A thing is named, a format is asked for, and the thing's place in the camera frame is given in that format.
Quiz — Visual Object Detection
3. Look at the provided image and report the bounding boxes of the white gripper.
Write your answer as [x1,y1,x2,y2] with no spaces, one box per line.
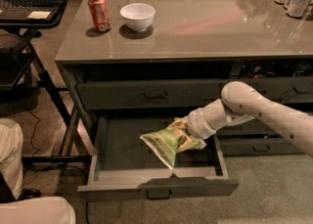
[168,108,216,153]

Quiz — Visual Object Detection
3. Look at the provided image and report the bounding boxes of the green jalapeno chip bag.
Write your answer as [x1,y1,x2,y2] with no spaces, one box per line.
[140,127,192,169]

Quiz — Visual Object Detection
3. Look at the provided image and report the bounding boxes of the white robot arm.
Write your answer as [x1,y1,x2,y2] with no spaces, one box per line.
[182,81,313,157]

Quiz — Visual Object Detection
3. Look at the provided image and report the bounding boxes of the grey bottom right drawer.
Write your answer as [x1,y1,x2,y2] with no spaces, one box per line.
[219,138,302,157]

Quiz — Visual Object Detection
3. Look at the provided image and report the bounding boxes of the open grey middle drawer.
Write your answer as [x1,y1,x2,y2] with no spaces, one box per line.
[78,115,238,202]

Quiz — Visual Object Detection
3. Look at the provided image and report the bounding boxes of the grey top left drawer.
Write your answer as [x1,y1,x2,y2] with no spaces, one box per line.
[76,79,226,111]

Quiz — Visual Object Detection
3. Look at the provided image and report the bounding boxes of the grey counter cabinet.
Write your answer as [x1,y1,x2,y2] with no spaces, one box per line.
[56,0,313,146]

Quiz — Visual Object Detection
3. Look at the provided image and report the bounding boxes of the grey top right drawer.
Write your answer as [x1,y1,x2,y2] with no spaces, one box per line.
[241,76,313,104]

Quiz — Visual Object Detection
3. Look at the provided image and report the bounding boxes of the white ceramic bowl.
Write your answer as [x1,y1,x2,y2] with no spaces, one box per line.
[120,3,156,32]

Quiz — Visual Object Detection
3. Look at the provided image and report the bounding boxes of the orange soda can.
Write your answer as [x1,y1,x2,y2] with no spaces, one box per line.
[88,0,111,32]

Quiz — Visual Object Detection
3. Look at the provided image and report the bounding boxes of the black shoe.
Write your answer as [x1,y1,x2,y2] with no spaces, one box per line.
[20,189,41,201]

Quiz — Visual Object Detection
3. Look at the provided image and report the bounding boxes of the person's leg beige trousers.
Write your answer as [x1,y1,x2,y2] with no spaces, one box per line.
[0,118,23,200]

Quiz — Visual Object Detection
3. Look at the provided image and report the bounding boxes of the yellow sticky note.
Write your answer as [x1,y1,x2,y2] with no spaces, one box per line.
[28,11,50,20]

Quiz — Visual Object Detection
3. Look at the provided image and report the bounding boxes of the black laptop stand cart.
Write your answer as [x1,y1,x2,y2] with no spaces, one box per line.
[0,0,92,165]

